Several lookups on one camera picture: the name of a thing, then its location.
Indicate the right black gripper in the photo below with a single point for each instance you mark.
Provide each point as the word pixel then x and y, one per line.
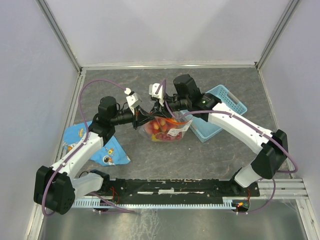
pixel 159 110

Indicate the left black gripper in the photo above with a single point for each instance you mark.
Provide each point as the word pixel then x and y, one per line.
pixel 139 117

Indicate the red yellow strawberry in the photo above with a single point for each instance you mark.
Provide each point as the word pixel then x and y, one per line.
pixel 154 125
pixel 163 125
pixel 149 129

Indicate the clear zip top bag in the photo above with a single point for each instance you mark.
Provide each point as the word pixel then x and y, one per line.
pixel 175 126

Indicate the purple grapes bunch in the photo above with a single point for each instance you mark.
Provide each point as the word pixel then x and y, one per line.
pixel 167 138

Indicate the light blue plastic basket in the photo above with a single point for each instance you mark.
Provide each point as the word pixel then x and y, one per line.
pixel 205 130

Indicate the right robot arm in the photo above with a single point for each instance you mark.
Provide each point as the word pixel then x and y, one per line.
pixel 270 147

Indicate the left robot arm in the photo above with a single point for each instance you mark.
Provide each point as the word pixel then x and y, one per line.
pixel 56 187

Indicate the blue patterned cloth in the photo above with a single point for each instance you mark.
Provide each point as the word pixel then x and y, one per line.
pixel 111 154

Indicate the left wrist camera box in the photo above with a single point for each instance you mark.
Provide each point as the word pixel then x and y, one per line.
pixel 133 99

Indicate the aluminium frame back rail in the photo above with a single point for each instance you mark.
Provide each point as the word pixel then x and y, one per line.
pixel 166 66

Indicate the aluminium frame left post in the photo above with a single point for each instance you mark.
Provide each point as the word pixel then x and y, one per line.
pixel 48 14

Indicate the aluminium frame post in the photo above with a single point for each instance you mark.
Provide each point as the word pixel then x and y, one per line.
pixel 48 14
pixel 277 32

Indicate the aluminium frame right post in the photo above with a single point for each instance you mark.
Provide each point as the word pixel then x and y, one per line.
pixel 277 32

